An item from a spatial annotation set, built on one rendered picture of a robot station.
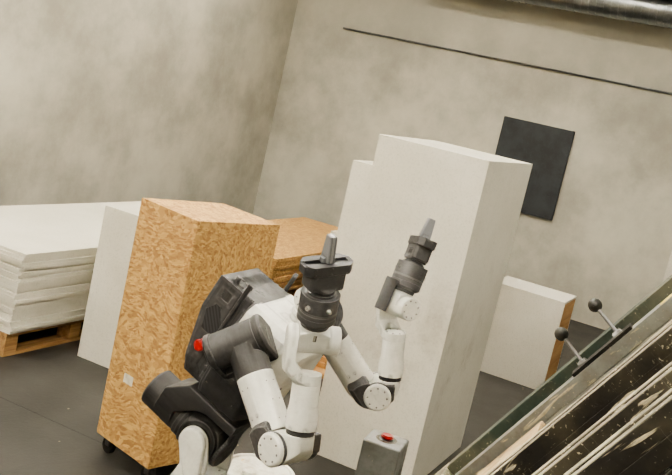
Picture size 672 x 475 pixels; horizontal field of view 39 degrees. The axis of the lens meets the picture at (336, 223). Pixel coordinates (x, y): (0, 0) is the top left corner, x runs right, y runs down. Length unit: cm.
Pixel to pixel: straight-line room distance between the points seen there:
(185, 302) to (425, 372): 136
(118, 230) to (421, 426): 213
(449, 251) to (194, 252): 133
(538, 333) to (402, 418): 268
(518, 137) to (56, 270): 620
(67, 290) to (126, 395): 162
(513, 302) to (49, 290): 353
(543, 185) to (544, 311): 339
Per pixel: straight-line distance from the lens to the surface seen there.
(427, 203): 475
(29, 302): 578
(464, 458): 294
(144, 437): 444
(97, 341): 588
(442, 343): 480
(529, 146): 1063
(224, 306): 243
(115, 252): 573
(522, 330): 746
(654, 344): 191
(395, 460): 293
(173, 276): 422
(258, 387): 221
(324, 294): 202
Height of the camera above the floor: 196
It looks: 8 degrees down
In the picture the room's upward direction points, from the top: 13 degrees clockwise
